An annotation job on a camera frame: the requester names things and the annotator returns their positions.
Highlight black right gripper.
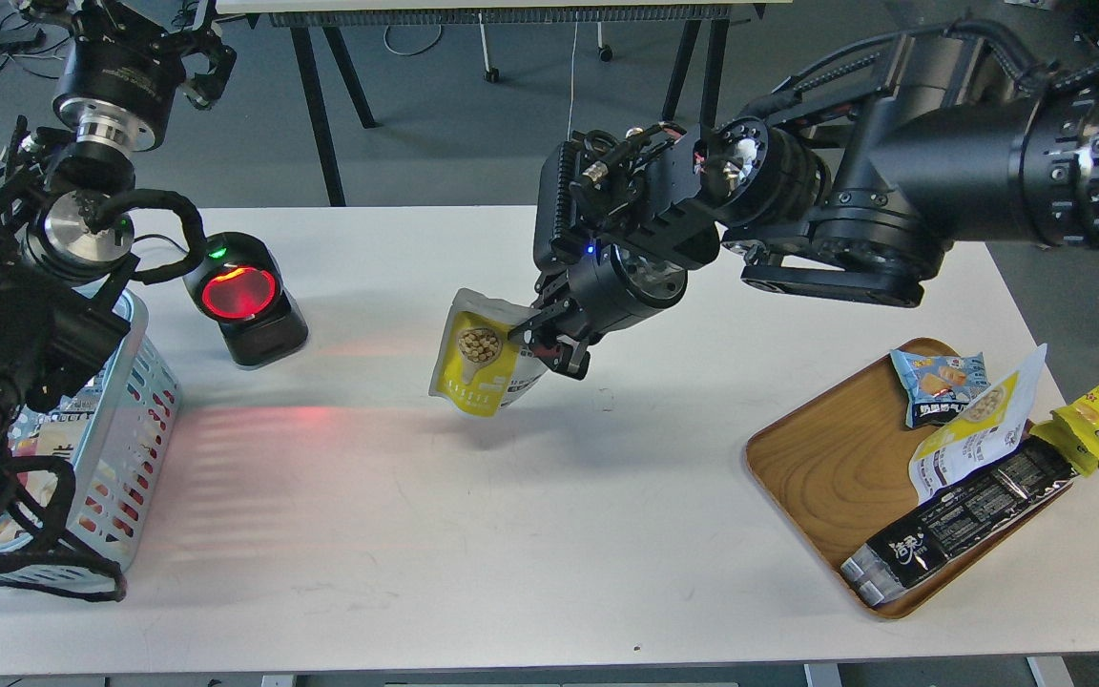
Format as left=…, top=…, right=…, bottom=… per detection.
left=508, top=123, right=719, bottom=380

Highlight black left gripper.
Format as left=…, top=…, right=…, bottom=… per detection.
left=19, top=1, right=238, bottom=154

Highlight yellow white snack pouch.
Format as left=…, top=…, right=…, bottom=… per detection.
left=428, top=288, right=550, bottom=417
left=907, top=343, right=1047, bottom=505

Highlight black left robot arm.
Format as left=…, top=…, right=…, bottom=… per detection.
left=0, top=1, right=236, bottom=601

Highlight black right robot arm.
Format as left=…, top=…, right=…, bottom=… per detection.
left=510, top=19, right=1099, bottom=379

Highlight light blue plastic basket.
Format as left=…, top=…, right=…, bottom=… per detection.
left=0, top=292, right=182, bottom=600

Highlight blue snack packet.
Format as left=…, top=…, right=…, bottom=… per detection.
left=889, top=350, right=990, bottom=426

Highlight snack packs inside basket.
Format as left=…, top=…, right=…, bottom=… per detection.
left=0, top=373, right=106, bottom=551

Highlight black snack package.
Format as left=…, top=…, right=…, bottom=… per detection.
left=839, top=436, right=1077, bottom=606

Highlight black leg background table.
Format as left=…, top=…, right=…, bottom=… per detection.
left=217, top=0, right=793, bottom=208

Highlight black barcode scanner red window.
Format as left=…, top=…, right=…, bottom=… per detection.
left=184, top=232, right=309, bottom=368

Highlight wooden tray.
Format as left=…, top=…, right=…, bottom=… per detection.
left=745, top=355, right=1069, bottom=620

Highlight white hanging cable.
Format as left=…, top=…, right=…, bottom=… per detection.
left=567, top=19, right=581, bottom=144

